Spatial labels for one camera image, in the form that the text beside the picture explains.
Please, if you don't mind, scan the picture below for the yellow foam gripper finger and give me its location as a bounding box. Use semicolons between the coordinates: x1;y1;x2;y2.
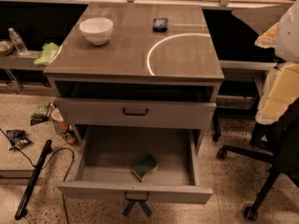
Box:
254;23;278;49
255;62;299;125

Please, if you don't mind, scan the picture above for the green yellow sponge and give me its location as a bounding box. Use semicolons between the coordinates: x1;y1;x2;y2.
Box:
132;154;159;181

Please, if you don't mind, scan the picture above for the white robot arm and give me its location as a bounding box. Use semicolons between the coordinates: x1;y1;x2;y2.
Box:
255;0;299;125

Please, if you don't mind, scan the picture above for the grey drawer cabinet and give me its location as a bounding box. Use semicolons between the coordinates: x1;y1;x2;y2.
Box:
44;3;223;144

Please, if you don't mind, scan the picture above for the open lower grey drawer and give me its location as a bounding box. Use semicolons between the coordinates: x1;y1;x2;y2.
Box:
57;126;212;204

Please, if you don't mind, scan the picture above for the closed middle grey drawer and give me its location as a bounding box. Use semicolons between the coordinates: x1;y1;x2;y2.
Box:
56;98;216;129

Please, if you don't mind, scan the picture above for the black office chair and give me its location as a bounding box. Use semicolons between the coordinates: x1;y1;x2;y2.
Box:
217;98;299;221

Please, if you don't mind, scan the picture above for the dark blue snack packet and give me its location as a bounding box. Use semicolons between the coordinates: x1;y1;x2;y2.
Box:
152;18;168;32

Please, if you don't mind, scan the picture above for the white ceramic bowl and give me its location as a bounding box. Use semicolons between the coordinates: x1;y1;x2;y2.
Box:
79;18;113;45

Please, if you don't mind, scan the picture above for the blue tape cross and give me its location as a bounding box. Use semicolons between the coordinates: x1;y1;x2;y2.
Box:
121;200;153;218

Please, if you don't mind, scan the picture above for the orange snack packet on floor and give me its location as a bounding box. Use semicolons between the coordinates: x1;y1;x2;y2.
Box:
64;131;78;145

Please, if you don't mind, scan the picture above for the light green cloth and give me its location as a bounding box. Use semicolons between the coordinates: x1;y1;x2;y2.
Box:
34;42;60;65

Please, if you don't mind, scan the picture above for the patterned paper cup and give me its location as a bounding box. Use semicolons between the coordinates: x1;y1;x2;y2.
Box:
50;108;69;134

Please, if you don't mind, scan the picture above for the green chip bag on floor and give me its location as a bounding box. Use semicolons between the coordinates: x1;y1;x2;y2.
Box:
30;103;52;126

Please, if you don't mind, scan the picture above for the black long bar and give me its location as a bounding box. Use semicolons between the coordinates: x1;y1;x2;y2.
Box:
15;140;52;220

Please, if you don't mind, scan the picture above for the clear plastic water bottle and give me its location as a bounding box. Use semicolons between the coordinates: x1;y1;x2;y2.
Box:
8;28;28;55

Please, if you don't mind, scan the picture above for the small bowl on shelf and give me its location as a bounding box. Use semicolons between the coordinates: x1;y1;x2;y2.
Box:
0;40;14;57

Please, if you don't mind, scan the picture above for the dark blue snack bag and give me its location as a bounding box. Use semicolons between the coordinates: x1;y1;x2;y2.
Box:
6;130;32;150

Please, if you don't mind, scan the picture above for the black floor cable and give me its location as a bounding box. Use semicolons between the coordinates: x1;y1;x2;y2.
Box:
0;128;76;224

